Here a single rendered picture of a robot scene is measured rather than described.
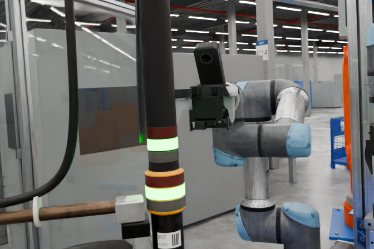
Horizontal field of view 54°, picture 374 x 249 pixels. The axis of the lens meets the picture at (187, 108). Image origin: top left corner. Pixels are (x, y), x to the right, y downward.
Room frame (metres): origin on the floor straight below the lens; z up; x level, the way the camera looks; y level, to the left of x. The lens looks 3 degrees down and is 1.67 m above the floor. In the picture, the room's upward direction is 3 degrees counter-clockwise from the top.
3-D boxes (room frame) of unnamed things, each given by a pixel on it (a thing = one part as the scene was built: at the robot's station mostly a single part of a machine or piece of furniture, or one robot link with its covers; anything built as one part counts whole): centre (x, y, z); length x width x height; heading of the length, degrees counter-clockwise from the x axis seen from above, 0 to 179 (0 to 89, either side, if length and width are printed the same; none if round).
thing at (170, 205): (0.40, 0.03, 1.54); 0.04 x 0.04 x 0.01
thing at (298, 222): (1.17, -0.34, 1.20); 0.13 x 0.12 x 0.14; 70
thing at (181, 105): (0.62, 0.02, 1.64); 0.09 x 0.03 x 0.06; 139
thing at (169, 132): (0.40, 0.03, 1.62); 0.03 x 0.03 x 0.01
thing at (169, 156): (0.40, 0.03, 1.60); 0.03 x 0.03 x 0.01
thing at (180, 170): (0.40, 0.03, 1.56); 0.04 x 0.04 x 0.05
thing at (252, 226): (1.21, -0.22, 1.41); 0.15 x 0.12 x 0.55; 70
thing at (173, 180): (0.40, 0.03, 1.57); 0.04 x 0.04 x 0.01
